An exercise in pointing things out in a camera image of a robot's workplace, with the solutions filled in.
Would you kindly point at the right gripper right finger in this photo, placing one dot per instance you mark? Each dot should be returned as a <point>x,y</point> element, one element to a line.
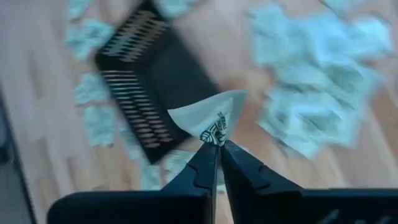
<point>264,199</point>

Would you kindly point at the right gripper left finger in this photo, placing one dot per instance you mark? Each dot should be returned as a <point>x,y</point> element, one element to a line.
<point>186,202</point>

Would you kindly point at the black slotted plastic basket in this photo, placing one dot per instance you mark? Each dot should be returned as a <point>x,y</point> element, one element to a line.
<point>168,77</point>

